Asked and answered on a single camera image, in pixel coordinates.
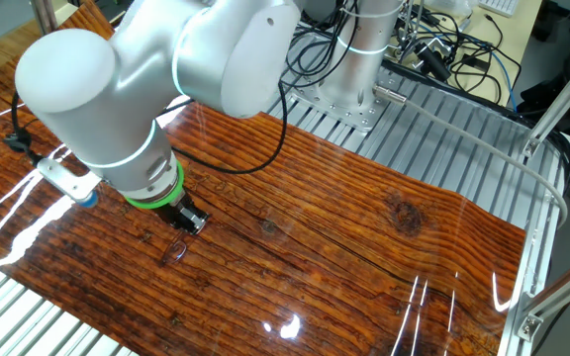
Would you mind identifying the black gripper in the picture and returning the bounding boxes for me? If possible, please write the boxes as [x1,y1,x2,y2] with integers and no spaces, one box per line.
[154,190,211,236]

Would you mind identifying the thin dark-framed glasses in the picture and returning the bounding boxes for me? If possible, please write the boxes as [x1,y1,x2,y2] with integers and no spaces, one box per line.
[158,222,212,268]

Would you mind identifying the glossy wood-grain mat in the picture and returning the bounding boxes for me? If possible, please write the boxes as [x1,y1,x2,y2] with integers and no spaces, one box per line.
[0,0,527,356]

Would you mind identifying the black clamp device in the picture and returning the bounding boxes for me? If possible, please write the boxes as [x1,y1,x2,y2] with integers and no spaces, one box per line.
[411,37,453,83]

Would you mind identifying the beige desk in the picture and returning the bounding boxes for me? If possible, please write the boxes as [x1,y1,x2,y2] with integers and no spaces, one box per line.
[388,0,544,108]

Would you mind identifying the white keyboard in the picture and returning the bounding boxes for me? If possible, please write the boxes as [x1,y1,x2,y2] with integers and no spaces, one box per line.
[477,0,521,18]

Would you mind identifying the green flange ring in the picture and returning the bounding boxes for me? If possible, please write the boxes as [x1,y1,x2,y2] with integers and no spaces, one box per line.
[124,160,187,211]

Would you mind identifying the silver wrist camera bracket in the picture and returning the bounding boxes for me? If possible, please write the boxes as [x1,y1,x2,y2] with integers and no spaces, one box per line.
[35,156,101,208]

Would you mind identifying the black camera cable with plug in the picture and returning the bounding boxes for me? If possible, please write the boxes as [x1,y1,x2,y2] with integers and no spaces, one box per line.
[2,91,44,167]

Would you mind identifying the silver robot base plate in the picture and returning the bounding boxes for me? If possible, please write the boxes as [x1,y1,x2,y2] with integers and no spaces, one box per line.
[287,29,401,134]

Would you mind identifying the black cable bundle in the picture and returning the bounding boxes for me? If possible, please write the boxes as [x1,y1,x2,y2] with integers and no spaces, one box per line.
[283,0,363,91]

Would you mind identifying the aluminium frame post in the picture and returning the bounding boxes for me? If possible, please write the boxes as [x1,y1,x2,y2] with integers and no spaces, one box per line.
[516,251,570,343]
[30,0,59,37]
[522,38,570,159]

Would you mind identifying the grey cable with metal plug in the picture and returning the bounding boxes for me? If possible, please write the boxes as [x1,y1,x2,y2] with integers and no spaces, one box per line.
[372,83,570,227]

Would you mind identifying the black cable tangle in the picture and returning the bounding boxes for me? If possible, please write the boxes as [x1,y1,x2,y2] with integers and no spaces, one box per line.
[393,0,523,106]

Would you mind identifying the blue cable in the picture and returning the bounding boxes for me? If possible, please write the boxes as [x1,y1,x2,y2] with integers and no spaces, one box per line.
[490,50,519,112]

